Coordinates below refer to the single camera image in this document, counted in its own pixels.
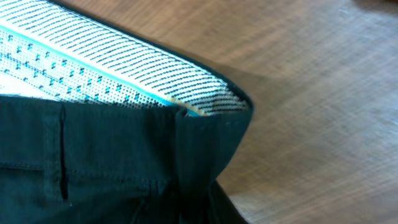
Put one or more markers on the black shorts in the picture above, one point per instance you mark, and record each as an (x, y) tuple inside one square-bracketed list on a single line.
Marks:
[(102, 126)]

